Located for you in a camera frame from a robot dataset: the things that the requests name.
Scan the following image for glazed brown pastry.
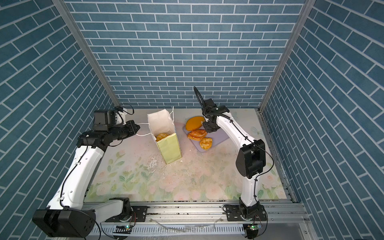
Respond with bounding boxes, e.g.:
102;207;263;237
187;129;207;142

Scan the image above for round orange bread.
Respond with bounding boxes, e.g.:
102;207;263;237
186;116;206;132

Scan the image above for small round knotted bun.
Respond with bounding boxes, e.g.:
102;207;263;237
200;138;213;150

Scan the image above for striped oval bread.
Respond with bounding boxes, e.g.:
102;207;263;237
156;133;169;142

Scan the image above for paper gift bag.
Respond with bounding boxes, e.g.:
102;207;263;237
136;107;182;164

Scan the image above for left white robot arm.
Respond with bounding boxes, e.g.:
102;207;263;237
32;120;140;238

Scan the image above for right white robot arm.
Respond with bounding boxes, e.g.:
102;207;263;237
203;113;268;221

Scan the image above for lavender tray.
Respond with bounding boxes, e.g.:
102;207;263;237
183;124;229;153

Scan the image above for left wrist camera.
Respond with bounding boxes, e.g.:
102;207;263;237
115;106;128;125

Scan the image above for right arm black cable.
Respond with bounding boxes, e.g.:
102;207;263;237
193;86;275;202

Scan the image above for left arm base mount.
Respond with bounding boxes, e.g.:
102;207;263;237
105;198;149;223

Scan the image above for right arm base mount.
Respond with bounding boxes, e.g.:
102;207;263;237
222;203;268;222

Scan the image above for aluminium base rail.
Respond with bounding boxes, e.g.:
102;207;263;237
64;200;310;226

